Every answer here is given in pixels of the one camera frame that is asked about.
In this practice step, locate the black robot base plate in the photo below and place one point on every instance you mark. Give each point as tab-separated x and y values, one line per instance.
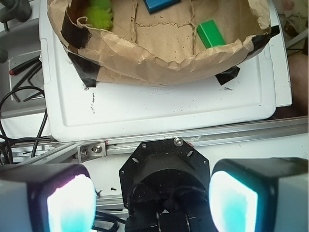
165	188

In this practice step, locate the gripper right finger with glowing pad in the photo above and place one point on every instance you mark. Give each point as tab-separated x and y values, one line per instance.
260	195

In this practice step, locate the green fuzzy plush toy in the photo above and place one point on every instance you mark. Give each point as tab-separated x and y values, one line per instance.
99	14

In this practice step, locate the metal corner bracket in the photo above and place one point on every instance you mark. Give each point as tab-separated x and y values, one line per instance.
91	149

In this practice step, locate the blue rectangular block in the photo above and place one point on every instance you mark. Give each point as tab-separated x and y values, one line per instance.
157	5

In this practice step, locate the black allen key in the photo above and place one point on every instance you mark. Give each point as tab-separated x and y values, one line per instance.
28	75

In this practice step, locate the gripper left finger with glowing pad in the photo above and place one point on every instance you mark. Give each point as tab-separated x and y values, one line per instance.
46	198

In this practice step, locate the green rectangular block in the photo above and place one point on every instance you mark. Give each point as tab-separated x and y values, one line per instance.
210	34

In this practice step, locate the brown paper bag tray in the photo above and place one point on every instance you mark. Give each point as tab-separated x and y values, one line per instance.
162	48

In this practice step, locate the white plastic bin lid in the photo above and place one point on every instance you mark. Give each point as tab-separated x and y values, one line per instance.
108	110

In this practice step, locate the aluminium extrusion rail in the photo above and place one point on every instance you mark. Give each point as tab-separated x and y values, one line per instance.
288	137

